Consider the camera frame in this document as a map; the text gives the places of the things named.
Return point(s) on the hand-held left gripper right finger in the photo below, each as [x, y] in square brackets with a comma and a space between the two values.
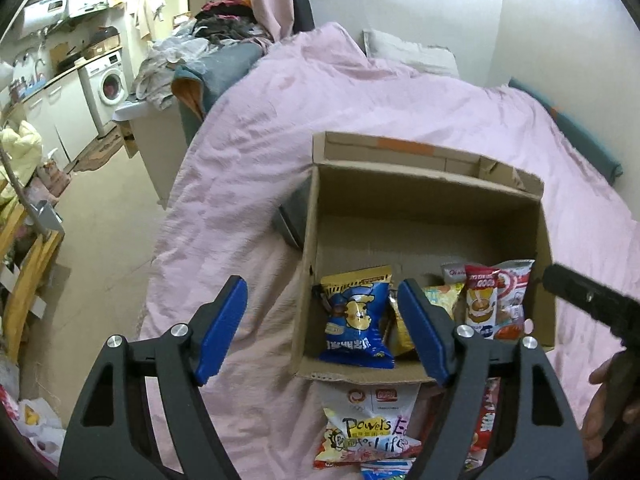
[425, 332]

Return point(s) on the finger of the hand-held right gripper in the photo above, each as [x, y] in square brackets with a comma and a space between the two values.
[590, 300]

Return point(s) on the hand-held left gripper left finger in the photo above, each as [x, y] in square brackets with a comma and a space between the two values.
[222, 332]

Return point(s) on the yellow chips packet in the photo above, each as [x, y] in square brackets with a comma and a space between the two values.
[440, 300]

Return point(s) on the small brown snack packet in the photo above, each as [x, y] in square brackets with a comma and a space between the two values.
[482, 305]

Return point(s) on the blue cartoon snack packet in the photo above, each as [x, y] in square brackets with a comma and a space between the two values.
[355, 320]

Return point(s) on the white and red snack packet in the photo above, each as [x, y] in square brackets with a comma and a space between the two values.
[515, 285]

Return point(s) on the white snack packet colourful print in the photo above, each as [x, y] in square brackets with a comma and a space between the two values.
[367, 420]

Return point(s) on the cardboard box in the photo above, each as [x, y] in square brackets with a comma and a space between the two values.
[425, 220]

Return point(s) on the blue and white snack packet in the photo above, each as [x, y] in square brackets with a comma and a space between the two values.
[387, 471]

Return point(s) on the person's right hand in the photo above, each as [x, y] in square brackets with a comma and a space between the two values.
[605, 410]

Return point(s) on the white bin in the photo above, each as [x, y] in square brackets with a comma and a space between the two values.
[155, 150]

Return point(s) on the wooden chair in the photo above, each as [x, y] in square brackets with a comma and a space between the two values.
[25, 280]

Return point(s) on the white plastic bag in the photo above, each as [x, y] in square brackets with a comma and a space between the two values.
[35, 415]

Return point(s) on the brown floor mat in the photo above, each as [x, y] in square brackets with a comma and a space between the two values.
[100, 155]

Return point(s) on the white kitchen base cabinet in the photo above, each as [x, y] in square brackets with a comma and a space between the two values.
[65, 115]

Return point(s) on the white crumpled cloth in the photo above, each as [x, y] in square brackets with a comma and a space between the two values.
[160, 67]

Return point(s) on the yellow quilt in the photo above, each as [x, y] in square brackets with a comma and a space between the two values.
[20, 150]

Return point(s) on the white washing machine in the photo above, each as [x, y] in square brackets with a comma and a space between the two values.
[107, 85]

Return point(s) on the white pillow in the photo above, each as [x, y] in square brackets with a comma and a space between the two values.
[410, 52]

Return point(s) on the brown carton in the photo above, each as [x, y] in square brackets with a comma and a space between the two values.
[102, 45]

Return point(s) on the pile of dark clothes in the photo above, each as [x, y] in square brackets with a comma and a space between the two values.
[225, 17]

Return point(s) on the white hanging towel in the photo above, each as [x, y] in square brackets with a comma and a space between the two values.
[145, 15]

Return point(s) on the white water heater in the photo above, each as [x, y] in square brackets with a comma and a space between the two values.
[45, 6]

